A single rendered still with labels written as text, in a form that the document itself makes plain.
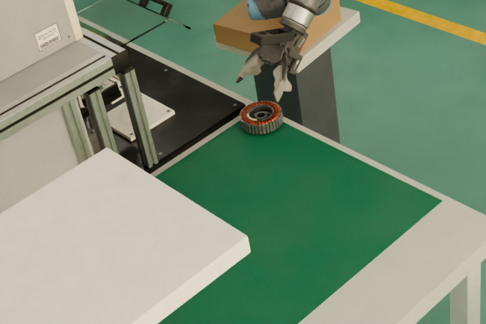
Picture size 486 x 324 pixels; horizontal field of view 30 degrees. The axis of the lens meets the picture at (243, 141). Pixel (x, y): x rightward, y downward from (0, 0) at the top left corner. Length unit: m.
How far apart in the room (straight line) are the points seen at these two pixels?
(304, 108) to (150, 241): 1.50
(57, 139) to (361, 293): 0.75
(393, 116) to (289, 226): 1.63
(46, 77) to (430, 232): 0.91
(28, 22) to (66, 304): 0.89
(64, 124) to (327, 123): 1.15
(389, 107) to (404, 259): 1.77
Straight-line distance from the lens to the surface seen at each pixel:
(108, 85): 2.34
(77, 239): 1.45
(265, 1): 2.42
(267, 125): 2.31
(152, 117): 2.43
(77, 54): 2.11
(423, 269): 1.94
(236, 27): 2.68
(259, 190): 2.16
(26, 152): 2.04
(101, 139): 2.15
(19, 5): 2.06
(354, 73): 3.89
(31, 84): 2.05
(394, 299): 1.88
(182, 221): 1.42
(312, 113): 2.88
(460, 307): 2.17
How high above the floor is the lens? 2.13
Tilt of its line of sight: 36 degrees down
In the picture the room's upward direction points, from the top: 10 degrees counter-clockwise
